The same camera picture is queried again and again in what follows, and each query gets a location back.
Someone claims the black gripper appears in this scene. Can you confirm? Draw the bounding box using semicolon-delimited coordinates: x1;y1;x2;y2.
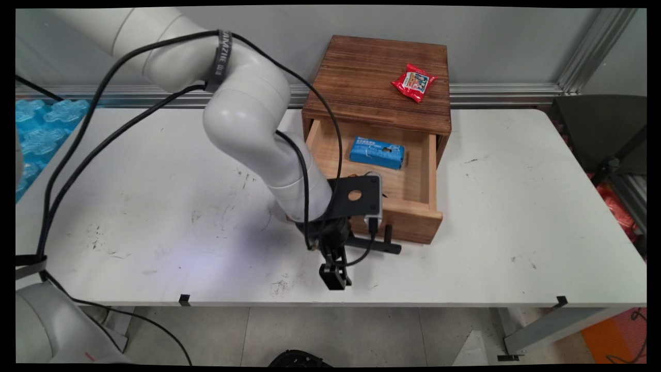
294;216;353;291

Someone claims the black bar drawer handle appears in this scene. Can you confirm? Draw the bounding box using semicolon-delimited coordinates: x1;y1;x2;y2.
345;225;402;255

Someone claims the wooden drawer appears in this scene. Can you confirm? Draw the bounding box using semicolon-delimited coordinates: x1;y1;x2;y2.
305;118;444;245

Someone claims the black round floor object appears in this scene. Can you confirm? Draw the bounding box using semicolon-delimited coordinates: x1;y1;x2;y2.
267;349;332;368

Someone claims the blue rectangular box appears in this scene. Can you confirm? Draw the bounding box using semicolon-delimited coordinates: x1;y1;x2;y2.
349;136;406;171

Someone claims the brown wooden cabinet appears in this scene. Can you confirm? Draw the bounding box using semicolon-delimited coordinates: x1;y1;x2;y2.
301;35;452;168

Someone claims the red snack packet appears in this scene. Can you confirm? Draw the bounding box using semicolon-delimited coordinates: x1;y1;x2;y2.
390;64;438;104

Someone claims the white table leg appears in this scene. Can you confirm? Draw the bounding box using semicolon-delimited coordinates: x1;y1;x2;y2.
497;307;626;358
101;307;136;353

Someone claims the orange floor object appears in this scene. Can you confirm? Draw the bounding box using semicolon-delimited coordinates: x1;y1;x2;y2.
580;308;647;364

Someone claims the red plastic bag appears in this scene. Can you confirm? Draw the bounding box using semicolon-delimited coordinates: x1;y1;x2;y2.
595;182;639;244

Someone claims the black camera USB cable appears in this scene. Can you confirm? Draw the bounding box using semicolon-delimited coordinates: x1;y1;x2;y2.
338;217;380;268

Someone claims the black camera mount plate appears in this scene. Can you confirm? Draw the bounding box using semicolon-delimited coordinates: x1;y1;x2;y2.
327;176;382;219

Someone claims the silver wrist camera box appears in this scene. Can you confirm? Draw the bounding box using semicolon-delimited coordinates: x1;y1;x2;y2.
364;173;384;231

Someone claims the long black arm cable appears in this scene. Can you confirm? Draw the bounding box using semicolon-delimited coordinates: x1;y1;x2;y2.
39;83;208;259
36;30;344;253

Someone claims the thin black floor cable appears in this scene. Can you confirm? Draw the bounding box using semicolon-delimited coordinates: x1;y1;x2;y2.
40;271;193;366

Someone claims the black printed velcro strap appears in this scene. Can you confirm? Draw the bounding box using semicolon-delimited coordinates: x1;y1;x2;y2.
203;29;233;94

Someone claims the grey cable strap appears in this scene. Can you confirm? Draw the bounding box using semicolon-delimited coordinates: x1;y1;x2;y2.
15;255;48;281

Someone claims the short aluminium frame profile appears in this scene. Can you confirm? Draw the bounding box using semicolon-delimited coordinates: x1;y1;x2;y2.
608;173;647;234

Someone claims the slanted aluminium frame profile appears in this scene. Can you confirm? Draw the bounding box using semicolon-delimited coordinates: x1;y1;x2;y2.
557;8;639;95

